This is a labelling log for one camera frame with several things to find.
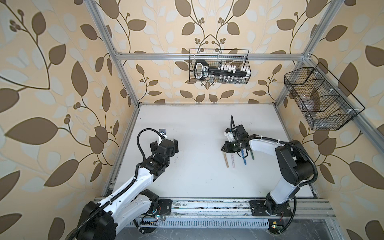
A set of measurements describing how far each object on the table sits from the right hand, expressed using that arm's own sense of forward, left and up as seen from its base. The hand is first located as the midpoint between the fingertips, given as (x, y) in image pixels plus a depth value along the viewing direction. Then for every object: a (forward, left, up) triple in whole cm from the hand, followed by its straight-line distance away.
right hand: (223, 150), depth 93 cm
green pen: (-13, -8, +23) cm, 27 cm away
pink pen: (-6, -5, -2) cm, 8 cm away
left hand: (0, +33, +14) cm, 36 cm away
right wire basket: (+7, -48, +33) cm, 59 cm away
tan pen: (-6, -1, -2) cm, 6 cm away
